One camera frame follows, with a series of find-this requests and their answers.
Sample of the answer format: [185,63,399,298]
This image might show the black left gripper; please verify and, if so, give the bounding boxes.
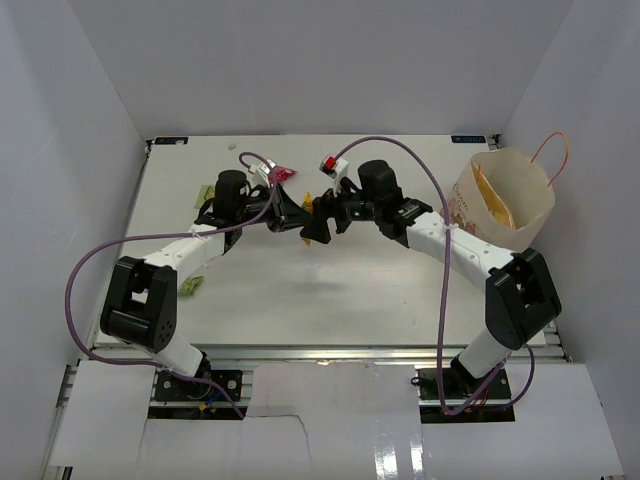
[236,183,312,233]

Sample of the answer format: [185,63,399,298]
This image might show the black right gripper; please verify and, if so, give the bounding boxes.
[300,175,381,245]

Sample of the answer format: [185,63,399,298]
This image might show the green snack packet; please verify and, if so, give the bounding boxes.
[178,276,204,297]
[194,185,215,209]

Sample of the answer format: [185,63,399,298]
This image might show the tan snack pouch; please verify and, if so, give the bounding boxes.
[471,162,516,229]

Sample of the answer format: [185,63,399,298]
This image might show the yellow m&m's pack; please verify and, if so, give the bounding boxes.
[301,192,313,247]

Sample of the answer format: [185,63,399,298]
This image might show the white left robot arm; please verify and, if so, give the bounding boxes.
[100,170,311,399]

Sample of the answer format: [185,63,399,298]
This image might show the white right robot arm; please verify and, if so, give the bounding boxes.
[301,157,562,399]

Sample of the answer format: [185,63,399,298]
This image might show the pink snack packet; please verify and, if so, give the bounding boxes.
[270,165,298,183]

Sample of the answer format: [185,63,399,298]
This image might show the blue label left corner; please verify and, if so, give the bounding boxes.
[153,136,189,146]

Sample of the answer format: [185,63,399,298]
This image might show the blue label corner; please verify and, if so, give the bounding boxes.
[451,135,487,144]
[153,136,189,146]

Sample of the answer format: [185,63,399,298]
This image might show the blue label right corner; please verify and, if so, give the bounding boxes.
[451,135,487,144]

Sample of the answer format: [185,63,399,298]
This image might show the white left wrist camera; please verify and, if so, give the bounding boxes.
[248,159,277,188]

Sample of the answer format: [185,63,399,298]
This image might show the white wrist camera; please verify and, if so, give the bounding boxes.
[248,159,277,188]
[319,156,349,196]

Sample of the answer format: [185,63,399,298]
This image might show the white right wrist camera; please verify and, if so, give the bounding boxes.
[319,156,349,196]

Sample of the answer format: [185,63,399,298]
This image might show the printed paper bag orange handles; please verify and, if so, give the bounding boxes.
[447,131,571,251]

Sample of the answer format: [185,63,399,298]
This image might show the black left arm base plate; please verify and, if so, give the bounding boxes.
[148,370,246,421]

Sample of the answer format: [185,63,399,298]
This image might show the aluminium front rail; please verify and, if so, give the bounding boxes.
[87,344,474,364]

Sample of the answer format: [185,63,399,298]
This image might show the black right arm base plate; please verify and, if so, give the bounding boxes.
[408,367,516,425]

